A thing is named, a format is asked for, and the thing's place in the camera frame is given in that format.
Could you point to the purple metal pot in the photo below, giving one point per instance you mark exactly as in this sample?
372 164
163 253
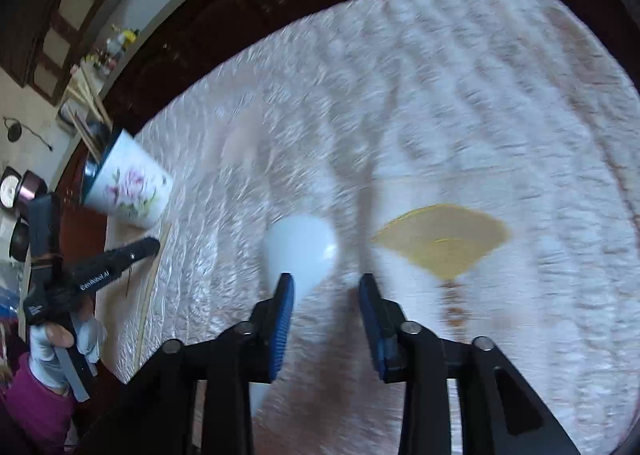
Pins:
31 185

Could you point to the person's left forearm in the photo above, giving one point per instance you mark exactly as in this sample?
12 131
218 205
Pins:
35 415

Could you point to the cluster of small bottles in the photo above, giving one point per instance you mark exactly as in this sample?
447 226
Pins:
121 42

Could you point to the black pot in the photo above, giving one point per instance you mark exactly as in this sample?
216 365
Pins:
20 237

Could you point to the round dial scale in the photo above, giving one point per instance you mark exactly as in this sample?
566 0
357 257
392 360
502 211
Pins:
9 190

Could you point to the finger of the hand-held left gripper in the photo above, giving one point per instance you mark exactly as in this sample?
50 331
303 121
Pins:
132 255

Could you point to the white ceramic spoon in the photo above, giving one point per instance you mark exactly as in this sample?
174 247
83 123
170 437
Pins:
300 250

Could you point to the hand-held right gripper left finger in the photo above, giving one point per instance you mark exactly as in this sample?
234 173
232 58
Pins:
282 330

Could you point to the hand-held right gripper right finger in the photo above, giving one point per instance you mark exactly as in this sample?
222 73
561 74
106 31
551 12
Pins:
372 330

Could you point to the person's left hand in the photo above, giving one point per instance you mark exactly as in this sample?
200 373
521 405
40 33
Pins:
45 350

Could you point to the white floral cup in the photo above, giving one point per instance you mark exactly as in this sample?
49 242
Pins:
132 190

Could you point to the cream embroidered tablecloth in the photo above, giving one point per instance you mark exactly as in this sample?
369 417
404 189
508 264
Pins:
450 110

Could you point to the wooden chopstick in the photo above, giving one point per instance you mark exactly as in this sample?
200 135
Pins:
82 96
96 99
150 285
87 135

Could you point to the wooden cabinet with glass doors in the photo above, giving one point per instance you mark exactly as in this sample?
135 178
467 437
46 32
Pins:
30 35

